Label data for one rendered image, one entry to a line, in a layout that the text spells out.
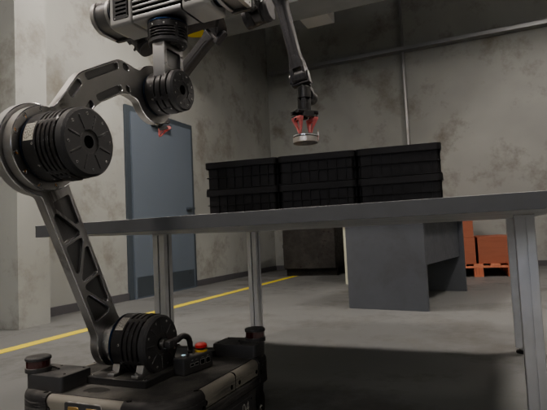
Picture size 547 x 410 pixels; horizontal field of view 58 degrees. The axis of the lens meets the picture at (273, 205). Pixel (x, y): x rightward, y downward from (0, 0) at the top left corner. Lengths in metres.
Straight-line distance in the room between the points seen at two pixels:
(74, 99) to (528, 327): 1.54
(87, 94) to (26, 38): 3.19
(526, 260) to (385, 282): 2.39
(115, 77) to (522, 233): 1.38
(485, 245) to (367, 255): 2.85
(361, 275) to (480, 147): 4.74
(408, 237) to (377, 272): 0.38
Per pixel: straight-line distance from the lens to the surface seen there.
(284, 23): 2.20
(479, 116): 8.57
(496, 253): 6.75
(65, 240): 1.48
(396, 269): 4.05
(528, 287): 1.82
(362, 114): 8.84
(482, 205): 1.22
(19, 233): 4.34
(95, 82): 1.58
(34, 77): 4.66
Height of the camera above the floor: 0.63
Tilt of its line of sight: 4 degrees up
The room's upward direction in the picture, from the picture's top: 3 degrees counter-clockwise
